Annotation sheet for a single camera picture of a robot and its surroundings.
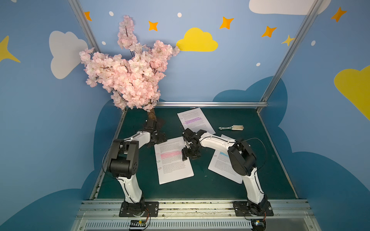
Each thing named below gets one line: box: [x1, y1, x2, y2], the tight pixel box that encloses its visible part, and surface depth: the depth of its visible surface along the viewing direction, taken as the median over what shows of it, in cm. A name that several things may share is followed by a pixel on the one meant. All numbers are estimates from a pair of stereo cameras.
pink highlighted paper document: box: [154, 136, 195, 185], surface depth 92 cm
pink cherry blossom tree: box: [79, 15, 181, 122], surface depth 67 cm
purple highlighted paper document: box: [176, 107, 217, 135], surface depth 117 cm
